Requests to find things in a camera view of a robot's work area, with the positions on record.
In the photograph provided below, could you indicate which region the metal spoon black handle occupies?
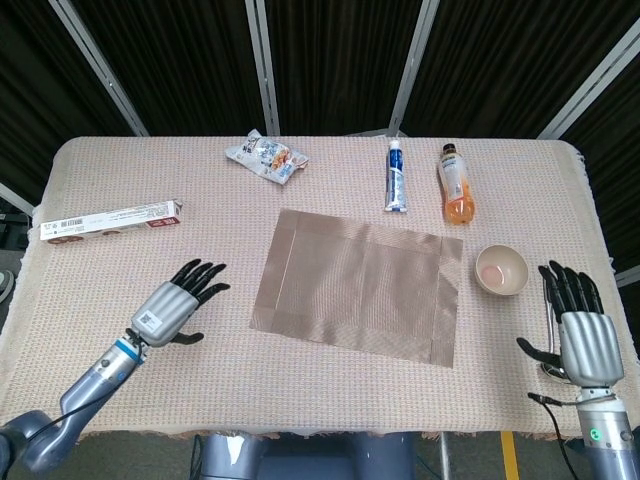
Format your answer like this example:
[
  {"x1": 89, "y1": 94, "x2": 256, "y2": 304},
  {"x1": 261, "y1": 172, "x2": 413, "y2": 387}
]
[{"x1": 537, "y1": 267, "x2": 569, "y2": 379}]

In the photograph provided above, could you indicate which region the pink woven tablecloth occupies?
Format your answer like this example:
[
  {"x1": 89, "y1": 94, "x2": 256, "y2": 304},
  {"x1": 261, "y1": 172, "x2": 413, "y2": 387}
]
[{"x1": 0, "y1": 135, "x2": 615, "y2": 449}]

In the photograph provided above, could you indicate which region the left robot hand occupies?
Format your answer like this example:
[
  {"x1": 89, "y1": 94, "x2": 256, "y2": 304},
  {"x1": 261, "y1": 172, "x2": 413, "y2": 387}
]
[{"x1": 124, "y1": 258, "x2": 232, "y2": 350}]

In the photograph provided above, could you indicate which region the brown woven placemat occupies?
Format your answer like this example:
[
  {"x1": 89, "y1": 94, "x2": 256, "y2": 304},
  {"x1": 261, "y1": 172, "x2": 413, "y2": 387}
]
[{"x1": 248, "y1": 208, "x2": 465, "y2": 370}]

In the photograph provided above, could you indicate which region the orange drink bottle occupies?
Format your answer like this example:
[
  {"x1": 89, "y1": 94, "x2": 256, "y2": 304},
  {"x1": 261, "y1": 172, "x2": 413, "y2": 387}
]
[{"x1": 437, "y1": 143, "x2": 478, "y2": 226}]

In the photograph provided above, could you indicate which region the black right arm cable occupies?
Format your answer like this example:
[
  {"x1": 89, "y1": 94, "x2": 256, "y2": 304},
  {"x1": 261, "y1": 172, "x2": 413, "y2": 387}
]
[{"x1": 528, "y1": 392, "x2": 584, "y2": 480}]

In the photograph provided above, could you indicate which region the blue white toothpaste tube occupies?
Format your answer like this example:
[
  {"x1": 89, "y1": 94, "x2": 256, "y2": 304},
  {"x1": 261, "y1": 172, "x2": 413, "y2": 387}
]
[{"x1": 383, "y1": 139, "x2": 409, "y2": 214}]

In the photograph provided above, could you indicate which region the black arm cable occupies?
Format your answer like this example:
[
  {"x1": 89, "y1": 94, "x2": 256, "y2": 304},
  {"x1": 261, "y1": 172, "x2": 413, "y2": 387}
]
[
  {"x1": 22, "y1": 327, "x2": 149, "y2": 444},
  {"x1": 528, "y1": 392, "x2": 584, "y2": 480}
]

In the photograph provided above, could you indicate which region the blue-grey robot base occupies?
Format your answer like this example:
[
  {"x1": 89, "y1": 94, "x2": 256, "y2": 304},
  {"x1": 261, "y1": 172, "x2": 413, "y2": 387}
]
[{"x1": 192, "y1": 430, "x2": 416, "y2": 480}]

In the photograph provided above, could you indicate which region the black pleated curtain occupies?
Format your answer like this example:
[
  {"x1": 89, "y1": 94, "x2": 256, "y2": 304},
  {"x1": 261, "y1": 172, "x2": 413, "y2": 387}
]
[{"x1": 0, "y1": 0, "x2": 640, "y2": 274}]

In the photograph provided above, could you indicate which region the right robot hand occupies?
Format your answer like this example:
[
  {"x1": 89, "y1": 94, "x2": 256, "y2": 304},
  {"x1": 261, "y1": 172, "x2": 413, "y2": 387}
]
[{"x1": 516, "y1": 259, "x2": 626, "y2": 390}]

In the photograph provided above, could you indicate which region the white snack bag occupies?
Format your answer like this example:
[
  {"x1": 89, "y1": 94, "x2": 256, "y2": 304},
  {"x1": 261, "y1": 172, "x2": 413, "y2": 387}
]
[{"x1": 224, "y1": 128, "x2": 310, "y2": 187}]

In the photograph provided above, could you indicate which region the long white red box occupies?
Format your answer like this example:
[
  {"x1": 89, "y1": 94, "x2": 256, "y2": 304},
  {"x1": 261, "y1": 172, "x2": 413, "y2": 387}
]
[{"x1": 39, "y1": 199, "x2": 183, "y2": 246}]

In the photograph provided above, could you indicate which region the beige bowl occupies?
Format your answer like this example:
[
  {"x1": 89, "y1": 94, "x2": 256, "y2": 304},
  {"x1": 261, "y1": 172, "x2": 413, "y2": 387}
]
[{"x1": 474, "y1": 243, "x2": 530, "y2": 296}]

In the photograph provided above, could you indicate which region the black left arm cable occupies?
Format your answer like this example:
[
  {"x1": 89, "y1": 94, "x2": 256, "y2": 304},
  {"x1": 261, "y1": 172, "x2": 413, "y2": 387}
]
[{"x1": 22, "y1": 327, "x2": 149, "y2": 444}]

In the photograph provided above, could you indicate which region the metal table leg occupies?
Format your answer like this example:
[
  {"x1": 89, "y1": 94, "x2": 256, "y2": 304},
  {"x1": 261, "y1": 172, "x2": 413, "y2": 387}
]
[{"x1": 438, "y1": 432, "x2": 451, "y2": 480}]

